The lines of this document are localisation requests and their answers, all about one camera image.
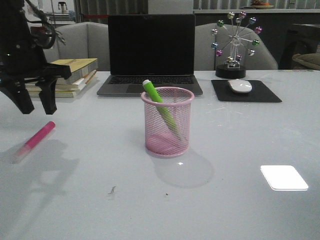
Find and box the fruit bowl on counter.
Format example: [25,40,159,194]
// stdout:
[250,0,274,10]

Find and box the pink mesh pen holder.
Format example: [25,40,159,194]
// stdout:
[141,86,195,158]

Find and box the grey armchair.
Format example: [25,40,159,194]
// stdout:
[194,23,278,71]
[44,22,110,71]

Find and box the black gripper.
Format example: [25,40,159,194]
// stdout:
[0,0,71,115]

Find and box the middle book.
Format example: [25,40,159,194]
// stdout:
[25,70,97,92]

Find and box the top yellow book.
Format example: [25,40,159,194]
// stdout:
[51,58,98,84]

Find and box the white box behind laptop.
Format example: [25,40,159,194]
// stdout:
[147,0,194,15]

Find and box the dark counter cabinet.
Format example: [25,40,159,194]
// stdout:
[195,9,320,66]

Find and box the grey armchair right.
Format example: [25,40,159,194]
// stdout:
[194,23,278,71]

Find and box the white computer mouse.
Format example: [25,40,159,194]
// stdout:
[227,79,253,94]

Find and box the ferris wheel desk ornament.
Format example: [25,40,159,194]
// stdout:
[211,10,260,79]

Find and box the pink highlighter pen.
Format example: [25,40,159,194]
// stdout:
[11,121,56,164]

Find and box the grey armchair left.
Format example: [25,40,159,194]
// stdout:
[44,22,110,71]

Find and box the dark side table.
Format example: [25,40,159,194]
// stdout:
[278,24,320,70]

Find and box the black cable bundle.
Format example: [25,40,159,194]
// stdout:
[23,0,66,51]

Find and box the green highlighter pen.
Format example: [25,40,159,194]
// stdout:
[142,79,182,140]

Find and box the grey laptop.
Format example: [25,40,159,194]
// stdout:
[97,14,203,97]

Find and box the black mouse pad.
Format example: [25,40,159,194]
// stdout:
[211,79,282,103]

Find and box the bottom book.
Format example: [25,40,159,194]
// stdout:
[27,77,98,99]

